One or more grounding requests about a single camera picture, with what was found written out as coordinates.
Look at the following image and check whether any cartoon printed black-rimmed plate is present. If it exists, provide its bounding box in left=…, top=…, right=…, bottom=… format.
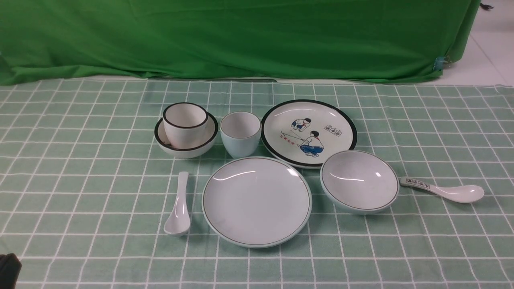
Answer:
left=261, top=100, right=357, bottom=169

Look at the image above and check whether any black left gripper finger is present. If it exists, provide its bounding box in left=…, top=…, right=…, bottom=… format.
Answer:
left=0, top=254, right=22, bottom=289

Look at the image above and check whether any pale blue plate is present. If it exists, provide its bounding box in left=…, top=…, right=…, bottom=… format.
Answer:
left=201, top=156, right=313, bottom=248

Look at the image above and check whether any white spoon with printed handle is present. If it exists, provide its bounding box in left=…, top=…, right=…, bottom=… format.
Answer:
left=400, top=176, right=485, bottom=204

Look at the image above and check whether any pale blue cup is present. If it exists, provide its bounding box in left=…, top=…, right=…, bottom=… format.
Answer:
left=220, top=111, right=262, bottom=159

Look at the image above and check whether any black-rimmed white bowl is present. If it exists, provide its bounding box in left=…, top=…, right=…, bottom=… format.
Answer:
left=154, top=113, right=219, bottom=159

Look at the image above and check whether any green backdrop cloth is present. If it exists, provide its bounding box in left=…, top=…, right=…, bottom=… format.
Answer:
left=0, top=0, right=479, bottom=85

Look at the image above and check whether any plain white ceramic spoon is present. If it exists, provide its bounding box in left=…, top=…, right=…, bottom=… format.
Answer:
left=163, top=171, right=191, bottom=236

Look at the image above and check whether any black-rimmed white cup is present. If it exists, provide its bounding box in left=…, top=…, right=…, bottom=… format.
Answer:
left=162, top=102, right=208, bottom=149

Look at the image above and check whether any blue clip on backdrop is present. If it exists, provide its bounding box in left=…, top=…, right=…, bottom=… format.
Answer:
left=433, top=57, right=446, bottom=71

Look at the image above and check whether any pale blue bowl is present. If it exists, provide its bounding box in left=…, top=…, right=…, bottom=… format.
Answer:
left=320, top=150, right=400, bottom=215

